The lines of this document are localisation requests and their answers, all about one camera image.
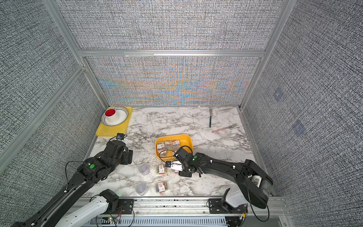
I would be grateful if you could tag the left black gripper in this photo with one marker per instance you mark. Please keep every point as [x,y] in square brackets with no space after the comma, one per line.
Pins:
[128,157]

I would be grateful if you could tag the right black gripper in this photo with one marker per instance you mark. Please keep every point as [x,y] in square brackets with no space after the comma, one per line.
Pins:
[181,173]

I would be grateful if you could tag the round clear clip jar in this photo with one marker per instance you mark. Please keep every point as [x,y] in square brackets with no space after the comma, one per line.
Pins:
[144,169]

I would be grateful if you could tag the yellow plastic storage box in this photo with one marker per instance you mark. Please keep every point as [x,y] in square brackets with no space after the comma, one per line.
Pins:
[168,155]

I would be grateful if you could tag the clear paper clip box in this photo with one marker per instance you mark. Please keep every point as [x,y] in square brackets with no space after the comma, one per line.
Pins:
[161,169]

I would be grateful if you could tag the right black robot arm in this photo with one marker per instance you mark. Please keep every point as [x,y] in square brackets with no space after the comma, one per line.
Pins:
[252,180]

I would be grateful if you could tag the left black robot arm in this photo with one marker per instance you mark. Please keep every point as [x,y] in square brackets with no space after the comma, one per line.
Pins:
[89,173]

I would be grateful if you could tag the yellow flat tray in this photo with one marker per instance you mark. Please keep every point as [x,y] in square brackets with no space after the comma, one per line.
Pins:
[109,131]

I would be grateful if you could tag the white patterned bowl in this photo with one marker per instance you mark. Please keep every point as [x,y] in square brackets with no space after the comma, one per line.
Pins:
[120,117]

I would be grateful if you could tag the white cup red inside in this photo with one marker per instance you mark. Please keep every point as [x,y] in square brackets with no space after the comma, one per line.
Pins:
[110,113]

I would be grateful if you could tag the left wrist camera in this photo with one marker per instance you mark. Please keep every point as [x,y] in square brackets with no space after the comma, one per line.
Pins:
[120,136]

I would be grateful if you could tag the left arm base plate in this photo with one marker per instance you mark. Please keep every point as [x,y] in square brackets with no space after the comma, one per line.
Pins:
[123,206]

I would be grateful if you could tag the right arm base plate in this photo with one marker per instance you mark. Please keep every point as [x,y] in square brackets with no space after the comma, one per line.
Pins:
[219,206]

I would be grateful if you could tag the pink handled fork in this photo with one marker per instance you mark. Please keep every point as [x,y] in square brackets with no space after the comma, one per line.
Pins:
[225,128]

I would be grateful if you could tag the green handled fork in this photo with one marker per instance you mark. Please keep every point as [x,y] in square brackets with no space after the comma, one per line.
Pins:
[210,116]

